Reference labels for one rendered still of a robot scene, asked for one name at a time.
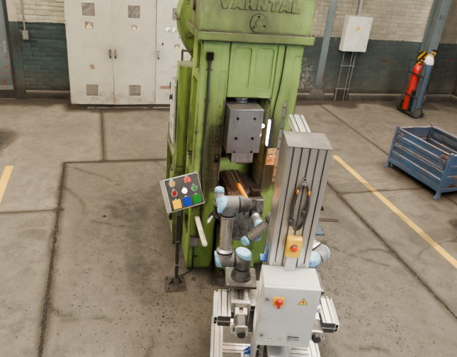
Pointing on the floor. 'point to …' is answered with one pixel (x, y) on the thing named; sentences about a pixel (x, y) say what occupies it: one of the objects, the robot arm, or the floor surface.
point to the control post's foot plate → (175, 284)
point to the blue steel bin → (430, 157)
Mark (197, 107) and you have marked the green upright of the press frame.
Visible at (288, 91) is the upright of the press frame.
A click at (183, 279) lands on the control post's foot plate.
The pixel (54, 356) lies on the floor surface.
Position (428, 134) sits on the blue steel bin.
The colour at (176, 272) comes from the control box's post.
